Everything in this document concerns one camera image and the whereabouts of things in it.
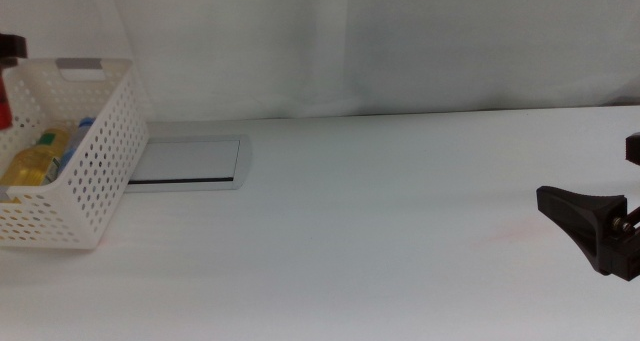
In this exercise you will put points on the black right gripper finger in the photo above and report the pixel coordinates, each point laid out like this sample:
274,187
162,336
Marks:
634,148
595,216

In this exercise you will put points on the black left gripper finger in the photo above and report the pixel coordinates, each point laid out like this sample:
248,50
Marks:
12,46

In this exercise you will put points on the red soda can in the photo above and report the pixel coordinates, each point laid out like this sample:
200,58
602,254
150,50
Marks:
4,106

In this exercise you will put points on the clear water bottle blue cap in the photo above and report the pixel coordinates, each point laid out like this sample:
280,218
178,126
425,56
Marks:
75,141

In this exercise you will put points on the yellow tea bottle white cap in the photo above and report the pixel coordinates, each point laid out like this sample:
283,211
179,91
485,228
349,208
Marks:
30,166

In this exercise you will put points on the white perforated plastic basket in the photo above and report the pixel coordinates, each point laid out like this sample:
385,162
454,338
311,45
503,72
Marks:
110,171

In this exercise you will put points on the white fabric curtain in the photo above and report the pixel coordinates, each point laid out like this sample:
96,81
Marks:
350,41

